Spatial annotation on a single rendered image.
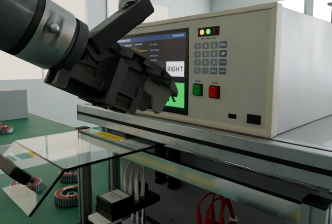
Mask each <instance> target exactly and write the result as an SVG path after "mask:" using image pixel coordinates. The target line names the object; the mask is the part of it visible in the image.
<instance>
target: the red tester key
mask: <svg viewBox="0 0 332 224"><path fill-rule="evenodd" d="M208 96H209V97H215V98H217V97H218V96H219V87H209V88H208Z"/></svg>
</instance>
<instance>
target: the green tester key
mask: <svg viewBox="0 0 332 224"><path fill-rule="evenodd" d="M192 94H195V95H201V94H202V85H193V89H192Z"/></svg>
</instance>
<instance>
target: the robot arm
mask: <svg viewBox="0 0 332 224"><path fill-rule="evenodd" d="M154 11H155V9H154V7H153V5H152V3H151V1H150V0H128V1H127V2H125V3H124V5H123V7H122V8H121V9H119V10H118V11H117V12H115V13H114V14H112V15H111V16H110V17H108V18H107V19H105V20H104V21H103V22H101V23H100V24H99V25H97V26H96V27H94V28H93V29H92V30H90V31H89V28H88V25H87V24H86V23H84V22H83V21H81V20H79V19H78V18H76V17H75V16H74V14H72V13H71V12H69V11H67V10H66V9H64V8H63V7H61V6H60V5H58V4H56V3H55V2H53V1H52V0H0V50H1V51H3V52H6V53H8V54H10V55H13V56H15V57H17V58H19V59H22V60H24V61H26V62H28V63H31V64H33V65H35V66H37V67H40V68H42V69H44V70H48V72H47V74H46V77H45V79H44V81H43V82H44V83H46V84H48V85H51V86H53V87H56V88H58V89H61V90H63V91H66V92H68V93H70V94H73V95H75V96H78V98H79V99H81V100H84V101H86V102H89V103H91V104H92V105H93V106H98V107H101V108H104V109H106V110H108V109H109V110H111V111H114V112H119V113H124V114H125V113H126V112H128V113H130V114H132V115H135V113H136V110H137V108H138V109H139V110H140V111H146V110H147V109H148V107H149V106H150V104H151V103H152V111H153V112H154V113H156V114H159V113H161V112H162V110H163V108H164V107H165V105H166V103H167V101H168V99H169V98H170V96H173V97H177V95H178V90H177V87H176V85H175V83H174V81H173V79H172V77H171V75H170V74H169V73H168V72H167V71H166V70H165V69H164V68H162V67H161V66H159V65H158V64H156V63H154V62H152V61H151V60H149V59H148V58H146V57H145V56H144V55H143V54H141V53H139V52H137V51H135V50H133V49H131V48H128V47H122V46H120V44H119V43H118V42H117V41H119V40H120V39H121V38H122V37H124V36H125V35H126V34H128V33H129V32H130V31H131V30H133V29H134V28H135V27H136V26H138V25H140V24H142V23H143V22H144V21H145V19H146V18H148V17H149V16H150V15H151V14H153V13H154Z"/></svg>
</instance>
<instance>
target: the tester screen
mask: <svg viewBox="0 0 332 224"><path fill-rule="evenodd" d="M117 42H118V43H119V44H120V46H122V47H128V48H131V49H133V50H135V51H137V52H139V53H141V54H143V55H144V56H145V57H146V58H148V59H149V60H151V61H152V62H178V61H184V77H181V76H172V79H173V81H174V82H178V83H184V108H178V107H171V106H165V107H164V108H167V109H173V110H180V111H185V60H186V32H183V33H174V34H165V35H156V36H147V37H134V38H125V39H120V40H119V41H117Z"/></svg>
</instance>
